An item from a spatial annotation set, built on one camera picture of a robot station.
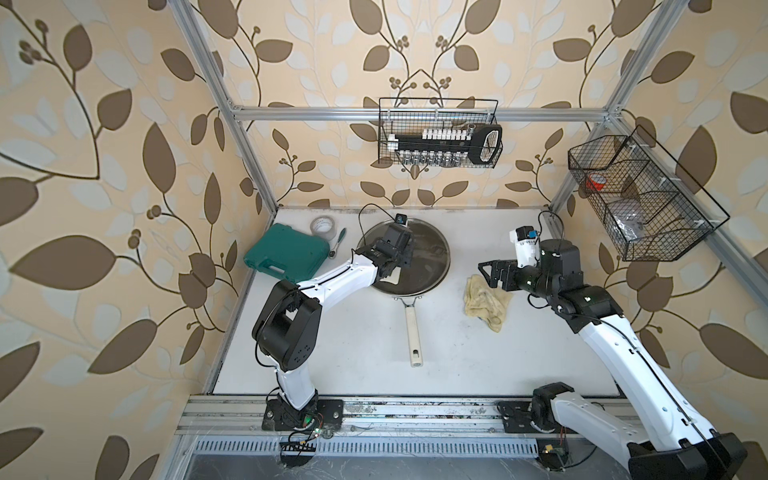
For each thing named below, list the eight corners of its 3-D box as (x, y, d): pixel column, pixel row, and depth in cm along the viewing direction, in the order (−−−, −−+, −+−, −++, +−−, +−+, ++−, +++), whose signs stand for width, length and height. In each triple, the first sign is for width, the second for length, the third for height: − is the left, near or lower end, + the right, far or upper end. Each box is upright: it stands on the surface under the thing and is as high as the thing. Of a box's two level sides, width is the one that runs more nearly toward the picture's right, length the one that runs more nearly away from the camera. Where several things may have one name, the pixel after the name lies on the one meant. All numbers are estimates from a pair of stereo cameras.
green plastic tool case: (244, 262, 104) (241, 257, 102) (280, 226, 115) (277, 221, 113) (306, 290, 97) (304, 286, 95) (337, 248, 108) (336, 243, 106)
